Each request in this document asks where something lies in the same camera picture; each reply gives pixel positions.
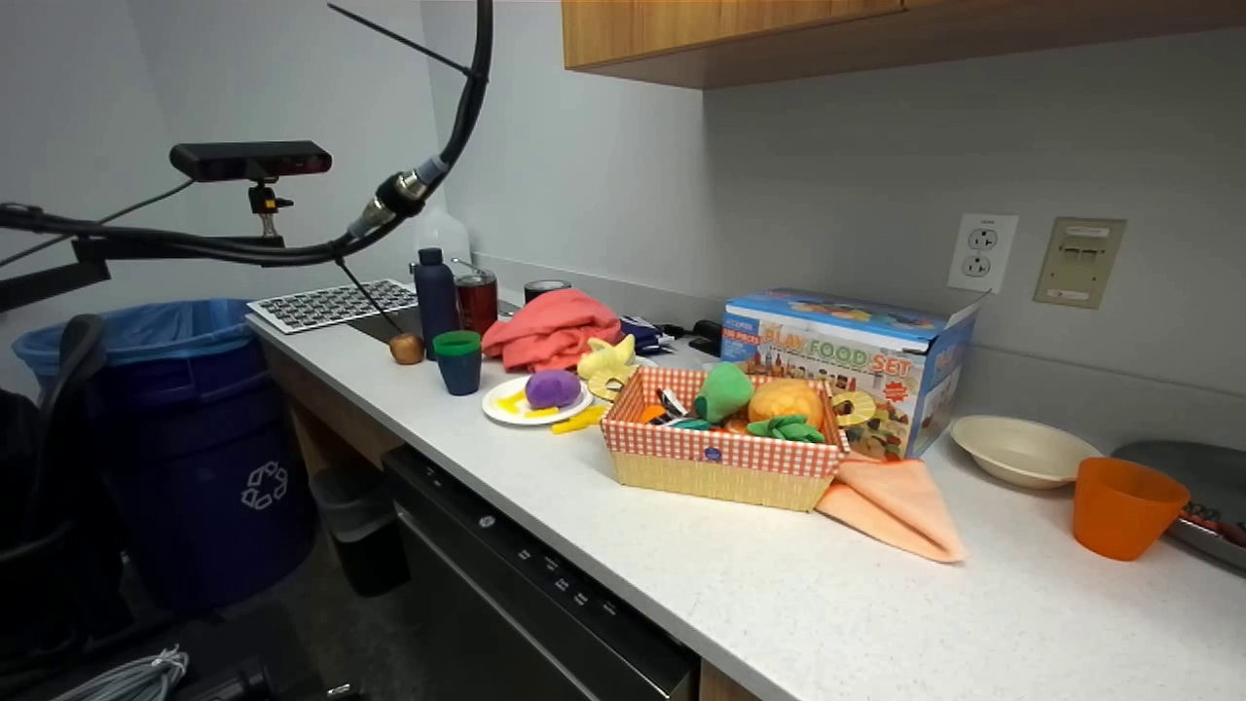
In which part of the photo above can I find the wooden upper cabinet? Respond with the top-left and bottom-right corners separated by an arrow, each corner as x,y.
561,0 -> 1246,91

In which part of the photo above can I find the dark grey pan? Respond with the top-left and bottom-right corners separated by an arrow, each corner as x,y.
1116,441 -> 1246,574

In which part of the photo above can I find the green plush vegetable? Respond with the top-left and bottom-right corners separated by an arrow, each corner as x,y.
693,361 -> 755,425

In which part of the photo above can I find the blue cup green rim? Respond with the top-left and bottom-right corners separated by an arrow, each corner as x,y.
431,330 -> 483,399

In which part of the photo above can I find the white paper plate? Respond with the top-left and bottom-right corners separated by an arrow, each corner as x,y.
480,378 -> 593,430

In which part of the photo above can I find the blue play food box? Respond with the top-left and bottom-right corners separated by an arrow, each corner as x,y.
721,290 -> 978,461

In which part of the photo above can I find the beige bowl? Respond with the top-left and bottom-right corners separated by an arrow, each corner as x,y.
951,418 -> 1093,491

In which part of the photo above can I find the orange cloth napkin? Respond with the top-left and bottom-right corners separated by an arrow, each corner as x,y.
816,461 -> 965,566

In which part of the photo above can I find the black stereo camera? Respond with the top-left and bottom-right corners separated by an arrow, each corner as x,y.
169,139 -> 331,183

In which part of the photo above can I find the dark blue bottle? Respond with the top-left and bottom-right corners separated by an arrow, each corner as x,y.
414,251 -> 461,339

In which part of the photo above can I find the dark red jar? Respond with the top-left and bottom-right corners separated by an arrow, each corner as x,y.
455,269 -> 497,330

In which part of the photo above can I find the checkered toy food basket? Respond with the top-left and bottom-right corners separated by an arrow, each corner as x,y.
598,366 -> 846,509

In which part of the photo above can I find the white keyboard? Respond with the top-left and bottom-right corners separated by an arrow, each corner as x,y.
249,280 -> 416,336

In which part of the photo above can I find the orange plush fruit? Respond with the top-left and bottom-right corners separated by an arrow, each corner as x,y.
747,378 -> 824,425

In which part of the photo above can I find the beige wall switch plate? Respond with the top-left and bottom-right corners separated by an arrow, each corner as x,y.
1033,218 -> 1126,313

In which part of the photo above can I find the yellow plush toy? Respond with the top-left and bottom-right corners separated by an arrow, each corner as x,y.
576,336 -> 635,401

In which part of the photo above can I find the white wall outlet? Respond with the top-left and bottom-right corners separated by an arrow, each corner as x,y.
945,216 -> 1020,293

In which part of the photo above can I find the orange plastic cup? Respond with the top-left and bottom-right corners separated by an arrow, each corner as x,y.
1069,454 -> 1187,562

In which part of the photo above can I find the pink red towel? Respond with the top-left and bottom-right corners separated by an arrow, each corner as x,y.
483,290 -> 622,370

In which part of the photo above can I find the purple plush ball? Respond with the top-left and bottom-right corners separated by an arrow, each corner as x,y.
524,370 -> 581,409

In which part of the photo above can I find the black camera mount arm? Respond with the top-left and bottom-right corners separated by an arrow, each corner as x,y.
0,204 -> 284,313

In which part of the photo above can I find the blue recycling bin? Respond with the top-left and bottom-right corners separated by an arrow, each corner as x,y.
62,299 -> 317,623

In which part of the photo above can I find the black GE dishwasher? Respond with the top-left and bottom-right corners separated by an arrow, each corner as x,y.
381,447 -> 697,701

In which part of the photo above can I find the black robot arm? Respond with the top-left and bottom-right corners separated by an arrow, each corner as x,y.
0,0 -> 496,269

